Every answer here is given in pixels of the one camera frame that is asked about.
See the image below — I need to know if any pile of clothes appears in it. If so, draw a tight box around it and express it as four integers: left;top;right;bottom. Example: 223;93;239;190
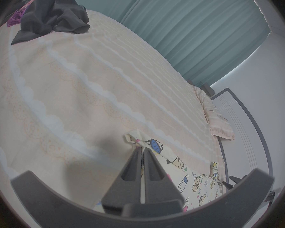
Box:
7;0;91;46

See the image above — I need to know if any grey white bedside table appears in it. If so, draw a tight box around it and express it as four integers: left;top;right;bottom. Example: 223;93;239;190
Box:
188;80;215;97

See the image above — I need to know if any bed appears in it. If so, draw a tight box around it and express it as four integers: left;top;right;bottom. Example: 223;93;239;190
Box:
0;9;273;213

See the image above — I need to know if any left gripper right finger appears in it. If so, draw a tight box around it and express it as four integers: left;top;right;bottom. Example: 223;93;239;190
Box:
142;149;185;214

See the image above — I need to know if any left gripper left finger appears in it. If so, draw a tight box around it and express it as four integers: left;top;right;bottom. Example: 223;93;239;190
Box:
102;149;143;217

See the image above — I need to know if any white printed pyjama top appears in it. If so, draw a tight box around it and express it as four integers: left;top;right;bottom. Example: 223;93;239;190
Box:
93;128;225;213

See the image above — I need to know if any cream pillow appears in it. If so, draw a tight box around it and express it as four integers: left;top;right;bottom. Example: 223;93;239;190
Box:
193;86;235;141

